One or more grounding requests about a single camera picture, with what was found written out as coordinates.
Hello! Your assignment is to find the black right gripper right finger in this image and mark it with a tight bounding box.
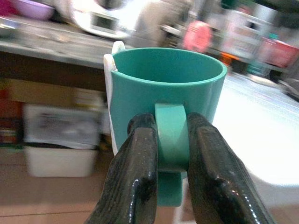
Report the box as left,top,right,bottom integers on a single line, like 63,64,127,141
186,112,277,224

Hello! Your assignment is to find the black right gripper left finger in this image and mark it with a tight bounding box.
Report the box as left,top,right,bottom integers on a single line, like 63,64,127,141
85,112,159,224

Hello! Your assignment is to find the purple bowl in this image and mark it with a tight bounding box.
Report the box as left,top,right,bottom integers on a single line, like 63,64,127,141
14,0,56,21

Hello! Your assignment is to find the white plastic storage bin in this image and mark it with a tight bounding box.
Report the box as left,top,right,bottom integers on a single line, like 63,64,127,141
23,104,100,178

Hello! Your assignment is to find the teal plastic mug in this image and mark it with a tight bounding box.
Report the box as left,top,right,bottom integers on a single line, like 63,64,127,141
103,41,228,208

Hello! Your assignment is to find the pink round object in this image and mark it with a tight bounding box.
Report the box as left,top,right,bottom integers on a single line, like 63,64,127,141
182,20,214,54

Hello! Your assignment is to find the white round table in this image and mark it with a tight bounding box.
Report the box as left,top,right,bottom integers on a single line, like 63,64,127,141
212,74,299,206

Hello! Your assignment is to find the brown cardboard box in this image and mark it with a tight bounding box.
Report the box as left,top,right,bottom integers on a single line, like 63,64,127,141
7,78,78,107

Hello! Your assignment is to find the white kitchen appliance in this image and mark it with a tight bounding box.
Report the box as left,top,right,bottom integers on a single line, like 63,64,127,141
70,0,131,39

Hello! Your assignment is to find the red crate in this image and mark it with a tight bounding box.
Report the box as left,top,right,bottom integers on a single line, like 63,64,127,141
257,37,299,69

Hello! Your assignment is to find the grey kitchen counter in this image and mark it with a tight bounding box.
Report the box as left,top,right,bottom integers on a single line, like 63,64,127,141
0,16,131,70

